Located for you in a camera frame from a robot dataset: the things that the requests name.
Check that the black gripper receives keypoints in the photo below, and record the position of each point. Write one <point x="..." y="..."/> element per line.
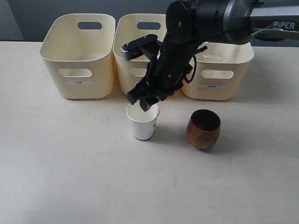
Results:
<point x="165" y="73"/>

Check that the white paper cup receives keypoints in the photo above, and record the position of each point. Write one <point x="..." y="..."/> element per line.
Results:
<point x="142" y="123"/>

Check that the brown wooden cup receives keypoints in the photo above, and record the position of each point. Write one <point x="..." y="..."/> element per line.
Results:
<point x="203" y="129"/>

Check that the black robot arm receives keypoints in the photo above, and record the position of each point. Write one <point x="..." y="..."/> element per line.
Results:
<point x="191" y="23"/>

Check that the white label right bin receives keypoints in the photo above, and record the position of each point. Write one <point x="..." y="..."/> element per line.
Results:
<point x="207" y="86"/>

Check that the white label bin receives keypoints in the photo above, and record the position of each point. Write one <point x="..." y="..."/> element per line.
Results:
<point x="79" y="82"/>
<point x="207" y="86"/>

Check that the white label left bin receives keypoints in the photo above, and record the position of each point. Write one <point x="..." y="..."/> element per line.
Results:
<point x="79" y="82"/>

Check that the middle cream plastic bin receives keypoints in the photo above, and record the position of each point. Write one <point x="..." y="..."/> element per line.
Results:
<point x="129" y="28"/>

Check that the cream plastic bin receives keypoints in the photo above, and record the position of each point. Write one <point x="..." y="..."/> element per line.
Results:
<point x="219" y="64"/>
<point x="80" y="47"/>
<point x="129" y="28"/>

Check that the right cream plastic bin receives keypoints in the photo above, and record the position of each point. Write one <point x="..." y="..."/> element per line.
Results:
<point x="219" y="64"/>

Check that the left cream plastic bin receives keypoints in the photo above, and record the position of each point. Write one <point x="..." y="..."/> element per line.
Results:
<point x="80" y="47"/>

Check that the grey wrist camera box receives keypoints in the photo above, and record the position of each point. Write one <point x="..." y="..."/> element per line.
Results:
<point x="147" y="45"/>

